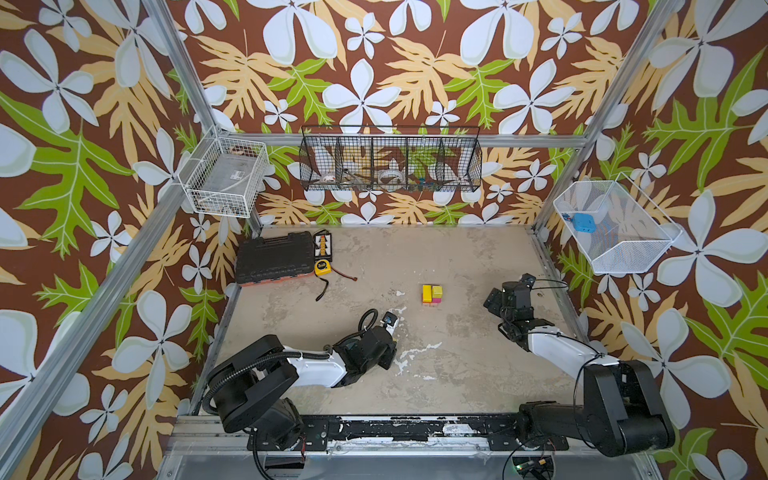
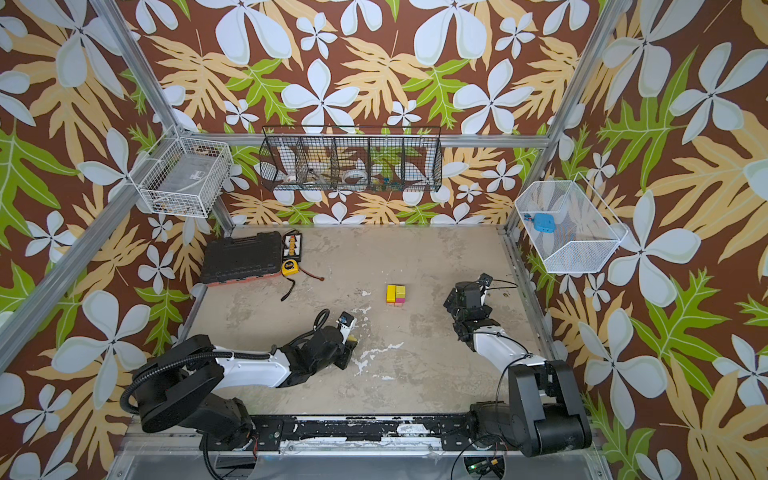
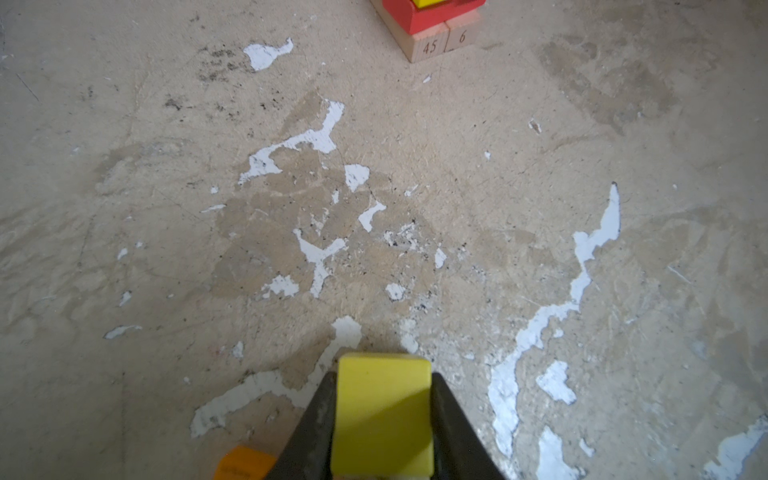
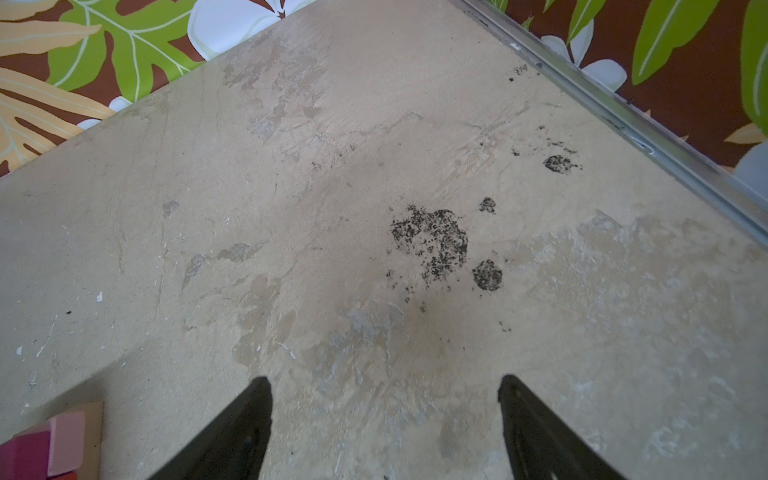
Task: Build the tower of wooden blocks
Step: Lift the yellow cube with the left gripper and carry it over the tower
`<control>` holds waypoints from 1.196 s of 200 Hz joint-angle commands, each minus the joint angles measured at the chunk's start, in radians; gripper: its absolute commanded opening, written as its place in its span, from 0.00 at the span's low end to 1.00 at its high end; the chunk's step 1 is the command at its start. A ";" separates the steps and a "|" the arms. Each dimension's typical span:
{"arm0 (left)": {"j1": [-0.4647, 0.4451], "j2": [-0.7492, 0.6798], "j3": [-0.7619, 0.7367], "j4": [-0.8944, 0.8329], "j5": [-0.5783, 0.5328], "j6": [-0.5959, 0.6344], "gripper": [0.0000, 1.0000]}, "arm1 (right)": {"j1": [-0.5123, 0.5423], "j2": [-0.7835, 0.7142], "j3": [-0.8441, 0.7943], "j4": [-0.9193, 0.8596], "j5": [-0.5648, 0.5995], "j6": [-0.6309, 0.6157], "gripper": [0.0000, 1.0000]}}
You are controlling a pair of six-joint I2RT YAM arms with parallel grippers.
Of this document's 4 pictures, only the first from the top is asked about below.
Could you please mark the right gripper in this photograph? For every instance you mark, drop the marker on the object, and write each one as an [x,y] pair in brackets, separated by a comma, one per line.
[498,301]

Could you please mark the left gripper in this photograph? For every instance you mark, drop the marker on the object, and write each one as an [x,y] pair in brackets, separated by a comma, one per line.
[391,355]

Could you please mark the yellow long block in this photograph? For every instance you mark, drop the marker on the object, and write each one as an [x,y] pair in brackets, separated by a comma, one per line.
[427,297]

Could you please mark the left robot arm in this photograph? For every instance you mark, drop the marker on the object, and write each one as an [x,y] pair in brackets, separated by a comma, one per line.
[248,391]

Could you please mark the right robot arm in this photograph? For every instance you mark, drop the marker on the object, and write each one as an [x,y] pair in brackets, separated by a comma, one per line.
[621,411]

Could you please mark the yellow tape measure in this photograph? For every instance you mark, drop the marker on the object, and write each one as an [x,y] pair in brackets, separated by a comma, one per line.
[322,267]

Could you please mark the blue object in basket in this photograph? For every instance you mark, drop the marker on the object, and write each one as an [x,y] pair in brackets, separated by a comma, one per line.
[581,222]

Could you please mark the black and red tool case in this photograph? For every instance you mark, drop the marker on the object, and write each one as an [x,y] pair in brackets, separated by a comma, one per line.
[263,260]

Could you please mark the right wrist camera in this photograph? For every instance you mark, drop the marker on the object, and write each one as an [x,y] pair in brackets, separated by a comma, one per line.
[528,280]

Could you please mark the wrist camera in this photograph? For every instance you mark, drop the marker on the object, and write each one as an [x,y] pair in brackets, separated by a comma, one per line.
[528,280]
[390,322]

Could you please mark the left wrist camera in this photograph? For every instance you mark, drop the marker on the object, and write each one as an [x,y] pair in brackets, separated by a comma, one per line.
[390,322]

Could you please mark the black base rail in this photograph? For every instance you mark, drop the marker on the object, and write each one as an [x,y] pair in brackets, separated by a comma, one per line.
[499,432]

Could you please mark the white wire basket right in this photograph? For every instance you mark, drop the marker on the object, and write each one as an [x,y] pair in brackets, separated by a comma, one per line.
[633,232]

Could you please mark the white wire basket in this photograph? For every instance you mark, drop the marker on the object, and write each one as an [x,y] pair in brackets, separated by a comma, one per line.
[223,176]
[633,232]

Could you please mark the black wire basket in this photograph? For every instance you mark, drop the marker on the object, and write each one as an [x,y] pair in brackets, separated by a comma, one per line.
[390,158]

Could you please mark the white wire basket left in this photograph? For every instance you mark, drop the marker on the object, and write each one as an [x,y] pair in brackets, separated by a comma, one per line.
[223,176]

